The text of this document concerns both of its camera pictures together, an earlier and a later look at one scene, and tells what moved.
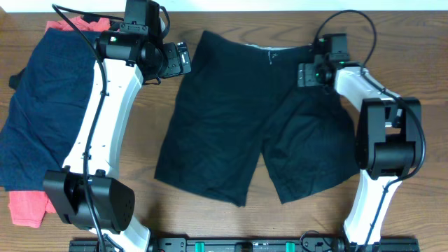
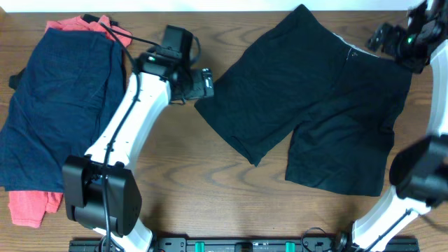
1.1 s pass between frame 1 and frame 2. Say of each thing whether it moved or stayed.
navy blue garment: stayed
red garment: stayed
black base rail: stayed
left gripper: moved
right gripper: moved
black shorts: moved
